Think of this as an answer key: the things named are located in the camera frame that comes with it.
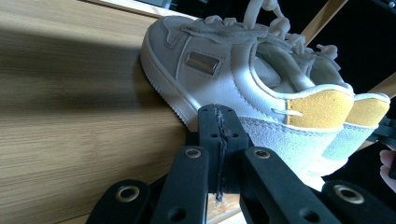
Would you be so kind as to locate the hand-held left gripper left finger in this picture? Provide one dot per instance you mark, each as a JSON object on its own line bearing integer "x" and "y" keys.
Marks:
{"x": 210, "y": 130}

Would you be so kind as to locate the white sneaker yellow heel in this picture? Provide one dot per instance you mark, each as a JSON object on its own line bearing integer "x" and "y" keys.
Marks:
{"x": 224, "y": 84}
{"x": 364, "y": 113}

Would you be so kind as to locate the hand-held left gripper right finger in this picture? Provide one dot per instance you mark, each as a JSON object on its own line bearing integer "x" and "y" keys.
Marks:
{"x": 232, "y": 133}

